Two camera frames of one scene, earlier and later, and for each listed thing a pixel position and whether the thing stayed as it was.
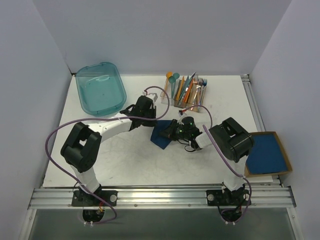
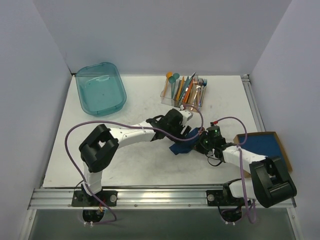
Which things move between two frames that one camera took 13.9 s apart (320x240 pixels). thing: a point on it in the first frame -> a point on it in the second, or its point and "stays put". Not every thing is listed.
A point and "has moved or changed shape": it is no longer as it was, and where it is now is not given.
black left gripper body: x=132 y=110 -> x=184 y=130
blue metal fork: x=204 y=83 stays put
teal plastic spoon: x=171 y=80 stays put
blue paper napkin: x=162 y=142 has moved or changed shape
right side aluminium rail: x=253 y=103 stays put
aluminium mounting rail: x=272 y=197 stays put
